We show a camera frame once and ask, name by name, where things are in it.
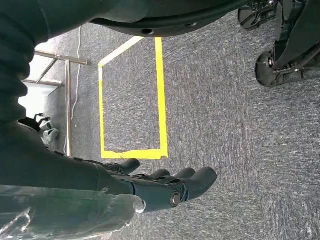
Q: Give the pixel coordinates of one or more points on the dark robot torso shell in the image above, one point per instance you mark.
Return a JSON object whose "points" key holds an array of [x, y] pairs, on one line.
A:
{"points": [[175, 16]]}

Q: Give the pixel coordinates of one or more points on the clear plastic film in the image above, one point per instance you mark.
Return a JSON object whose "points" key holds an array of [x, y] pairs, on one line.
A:
{"points": [[75, 218]]}

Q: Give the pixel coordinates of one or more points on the black humanoid robot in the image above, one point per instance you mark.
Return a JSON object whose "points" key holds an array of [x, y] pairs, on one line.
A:
{"points": [[29, 123]]}

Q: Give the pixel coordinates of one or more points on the person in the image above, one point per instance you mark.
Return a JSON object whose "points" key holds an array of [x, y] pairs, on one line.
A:
{"points": [[51, 135]]}

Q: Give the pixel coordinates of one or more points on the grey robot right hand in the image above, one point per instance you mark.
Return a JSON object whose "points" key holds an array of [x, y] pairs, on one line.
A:
{"points": [[75, 175]]}

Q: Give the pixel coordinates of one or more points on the chrome tube frame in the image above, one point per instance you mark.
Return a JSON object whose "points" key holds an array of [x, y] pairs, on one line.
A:
{"points": [[68, 109]]}

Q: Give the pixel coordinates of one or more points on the yellow floor tape square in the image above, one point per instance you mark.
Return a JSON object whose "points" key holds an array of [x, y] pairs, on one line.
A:
{"points": [[161, 99]]}

